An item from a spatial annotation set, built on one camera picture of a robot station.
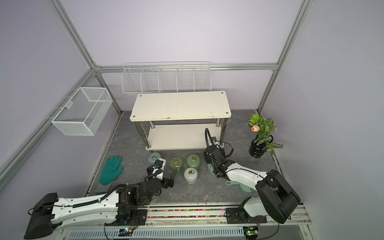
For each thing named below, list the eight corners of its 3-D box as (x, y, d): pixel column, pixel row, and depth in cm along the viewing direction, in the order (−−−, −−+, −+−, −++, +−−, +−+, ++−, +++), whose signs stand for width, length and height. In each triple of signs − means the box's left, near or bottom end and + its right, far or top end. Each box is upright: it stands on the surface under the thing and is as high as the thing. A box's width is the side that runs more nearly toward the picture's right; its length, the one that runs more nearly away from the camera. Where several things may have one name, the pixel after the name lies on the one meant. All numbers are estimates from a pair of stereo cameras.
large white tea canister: (185, 184, 86) (183, 179, 79) (185, 172, 90) (184, 166, 84) (197, 184, 86) (197, 179, 79) (197, 172, 90) (197, 166, 84)
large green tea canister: (190, 173, 90) (190, 166, 83) (187, 163, 94) (185, 156, 87) (201, 169, 92) (201, 162, 84) (197, 159, 96) (197, 152, 88)
